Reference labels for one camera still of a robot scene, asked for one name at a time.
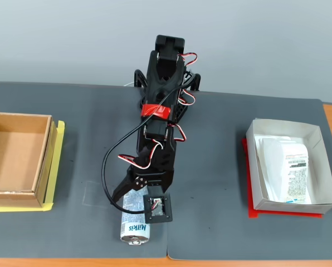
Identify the white labelled plastic pouch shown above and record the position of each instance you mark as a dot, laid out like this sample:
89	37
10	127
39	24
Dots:
277	167

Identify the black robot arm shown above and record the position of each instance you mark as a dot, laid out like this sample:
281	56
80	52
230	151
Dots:
160	83

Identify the black perforated base bracket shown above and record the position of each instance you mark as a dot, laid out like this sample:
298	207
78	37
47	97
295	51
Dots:
182	111

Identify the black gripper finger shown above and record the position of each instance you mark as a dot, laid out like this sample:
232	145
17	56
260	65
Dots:
121	190

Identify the red paper sheet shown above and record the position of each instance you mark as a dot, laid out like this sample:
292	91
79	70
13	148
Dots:
255	214

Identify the white cardboard box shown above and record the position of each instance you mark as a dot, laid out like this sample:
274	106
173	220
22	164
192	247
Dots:
266	207

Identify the red tape strip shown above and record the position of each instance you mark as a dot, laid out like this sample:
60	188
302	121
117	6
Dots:
155	111

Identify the black table clamp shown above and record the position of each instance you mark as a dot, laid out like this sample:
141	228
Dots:
138	76
198	82

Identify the white Milkis drink can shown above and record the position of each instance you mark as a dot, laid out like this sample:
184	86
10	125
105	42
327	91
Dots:
135	228

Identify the brown cardboard box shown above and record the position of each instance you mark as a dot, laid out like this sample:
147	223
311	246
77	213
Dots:
12	155

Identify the grey textured table mat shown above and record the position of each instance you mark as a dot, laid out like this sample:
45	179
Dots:
210	167
71	236

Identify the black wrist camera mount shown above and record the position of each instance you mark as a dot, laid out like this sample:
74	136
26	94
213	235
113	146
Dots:
157	208

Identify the yellow paper sheet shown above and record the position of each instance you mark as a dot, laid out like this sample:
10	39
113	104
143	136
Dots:
58	144

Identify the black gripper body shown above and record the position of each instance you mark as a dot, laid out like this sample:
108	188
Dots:
154	179

